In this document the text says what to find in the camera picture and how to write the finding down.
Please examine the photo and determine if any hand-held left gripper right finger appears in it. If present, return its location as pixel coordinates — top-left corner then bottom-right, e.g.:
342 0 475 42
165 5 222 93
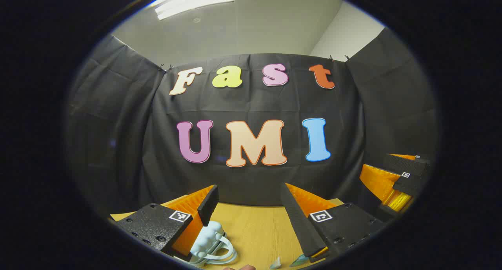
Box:
280 183 387 263

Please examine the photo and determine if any black backdrop cloth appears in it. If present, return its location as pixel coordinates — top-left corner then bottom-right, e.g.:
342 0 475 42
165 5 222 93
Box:
67 27 438 223

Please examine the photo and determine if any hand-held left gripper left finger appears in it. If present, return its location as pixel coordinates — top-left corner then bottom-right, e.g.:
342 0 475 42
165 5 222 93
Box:
113 185 219 259

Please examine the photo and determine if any blue skin care tube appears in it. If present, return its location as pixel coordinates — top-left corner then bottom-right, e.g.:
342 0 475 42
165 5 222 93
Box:
289 254 310 267

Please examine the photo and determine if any ceiling light fixture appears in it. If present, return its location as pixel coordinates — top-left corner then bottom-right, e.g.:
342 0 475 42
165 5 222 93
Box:
154 0 236 20

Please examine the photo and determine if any light blue suitcase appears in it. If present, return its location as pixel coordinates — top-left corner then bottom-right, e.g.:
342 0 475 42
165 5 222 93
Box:
188 221 238 267

